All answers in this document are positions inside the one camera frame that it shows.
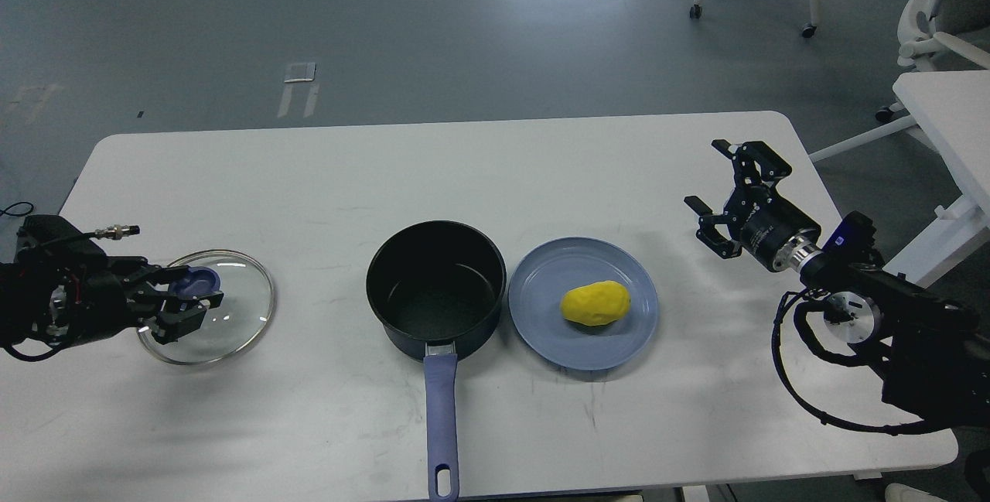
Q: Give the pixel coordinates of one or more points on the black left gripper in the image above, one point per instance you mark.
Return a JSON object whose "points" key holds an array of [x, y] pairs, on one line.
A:
{"points": [[119, 293]]}

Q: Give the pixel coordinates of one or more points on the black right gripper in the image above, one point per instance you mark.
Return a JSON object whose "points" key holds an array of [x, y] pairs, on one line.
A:
{"points": [[755, 218]]}

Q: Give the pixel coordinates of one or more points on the glass pot lid blue knob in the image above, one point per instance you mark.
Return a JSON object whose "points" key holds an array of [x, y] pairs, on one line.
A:
{"points": [[228, 327]]}

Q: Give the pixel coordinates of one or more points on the yellow potato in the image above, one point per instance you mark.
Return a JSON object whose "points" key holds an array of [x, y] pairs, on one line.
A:
{"points": [[596, 304]]}

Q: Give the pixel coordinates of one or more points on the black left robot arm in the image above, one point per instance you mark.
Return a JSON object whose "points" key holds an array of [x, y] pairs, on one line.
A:
{"points": [[63, 291]]}

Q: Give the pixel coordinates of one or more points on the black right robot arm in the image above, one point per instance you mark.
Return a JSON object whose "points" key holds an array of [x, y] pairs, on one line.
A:
{"points": [[926, 350]]}

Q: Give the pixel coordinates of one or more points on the blue plate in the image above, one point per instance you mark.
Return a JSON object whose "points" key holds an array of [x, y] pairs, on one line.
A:
{"points": [[548, 272]]}

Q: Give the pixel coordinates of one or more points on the white office chair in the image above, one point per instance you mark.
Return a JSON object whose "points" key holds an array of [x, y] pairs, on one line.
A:
{"points": [[943, 35]]}

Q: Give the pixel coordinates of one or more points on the dark blue saucepan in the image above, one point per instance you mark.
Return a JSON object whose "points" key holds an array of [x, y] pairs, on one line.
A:
{"points": [[437, 288]]}

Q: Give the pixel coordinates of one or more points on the white shoe tip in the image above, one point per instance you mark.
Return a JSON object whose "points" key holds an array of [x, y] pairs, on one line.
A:
{"points": [[897, 492]]}

